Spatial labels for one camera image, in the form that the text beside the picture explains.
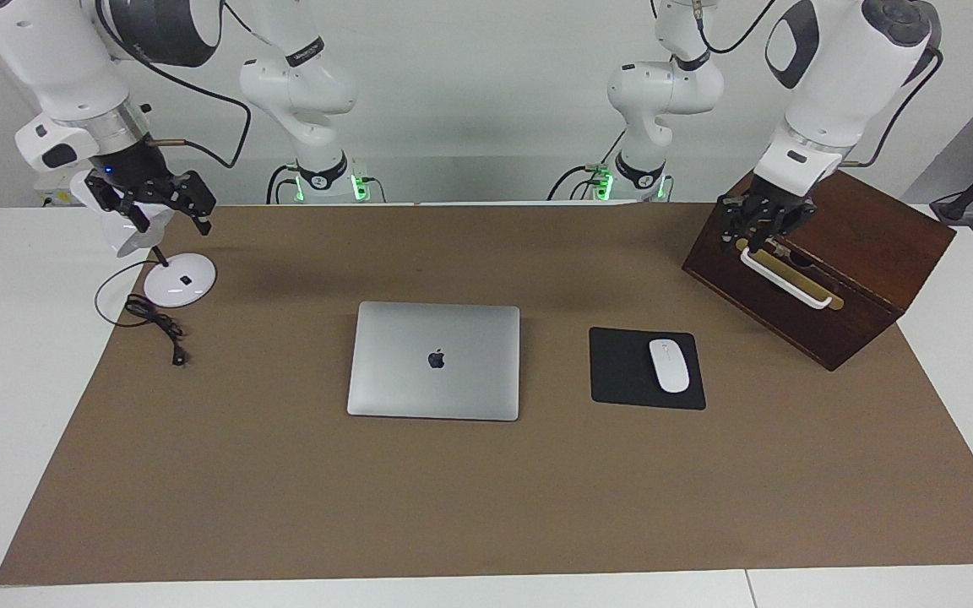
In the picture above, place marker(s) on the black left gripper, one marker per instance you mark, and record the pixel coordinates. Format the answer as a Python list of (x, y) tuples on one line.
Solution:
[(778, 196)]

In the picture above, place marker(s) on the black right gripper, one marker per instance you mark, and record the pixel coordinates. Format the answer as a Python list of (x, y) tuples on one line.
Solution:
[(132, 165)]

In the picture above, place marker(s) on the grey apple laptop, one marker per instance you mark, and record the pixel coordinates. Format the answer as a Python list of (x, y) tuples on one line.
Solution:
[(436, 359)]

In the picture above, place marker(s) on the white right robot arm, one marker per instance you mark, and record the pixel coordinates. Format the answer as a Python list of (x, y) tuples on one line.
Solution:
[(56, 59)]

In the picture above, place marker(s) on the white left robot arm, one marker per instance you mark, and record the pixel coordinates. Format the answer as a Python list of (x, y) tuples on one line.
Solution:
[(841, 84)]

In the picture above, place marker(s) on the white desk lamp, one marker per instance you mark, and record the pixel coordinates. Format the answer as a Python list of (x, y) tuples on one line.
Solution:
[(178, 283)]

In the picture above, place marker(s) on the dark brown wooden box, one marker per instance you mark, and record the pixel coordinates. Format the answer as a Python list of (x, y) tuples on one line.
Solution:
[(875, 262)]

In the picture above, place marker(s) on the white computer mouse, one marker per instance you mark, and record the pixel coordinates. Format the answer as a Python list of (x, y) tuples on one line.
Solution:
[(669, 366)]

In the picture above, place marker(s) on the black mouse pad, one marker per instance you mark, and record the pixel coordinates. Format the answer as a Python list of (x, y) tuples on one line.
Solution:
[(622, 371)]

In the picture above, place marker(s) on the brown table mat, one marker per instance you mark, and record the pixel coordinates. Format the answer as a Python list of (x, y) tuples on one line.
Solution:
[(486, 498)]

